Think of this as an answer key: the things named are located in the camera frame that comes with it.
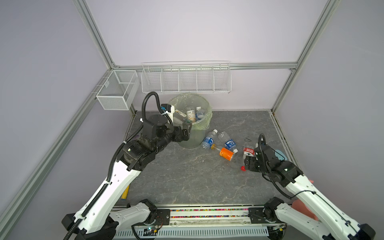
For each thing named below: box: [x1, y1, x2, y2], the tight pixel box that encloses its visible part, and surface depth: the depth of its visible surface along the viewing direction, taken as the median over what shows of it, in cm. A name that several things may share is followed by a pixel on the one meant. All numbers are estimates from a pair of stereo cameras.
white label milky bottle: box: [186, 110, 196, 122], surface depth 93 cm
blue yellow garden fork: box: [120, 185, 130, 200], surface depth 81 cm
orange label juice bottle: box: [219, 147, 235, 161], surface depth 93 cm
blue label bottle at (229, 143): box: [218, 131, 239, 154], surface depth 98 cm
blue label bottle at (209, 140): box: [202, 128, 218, 150], surface depth 99 cm
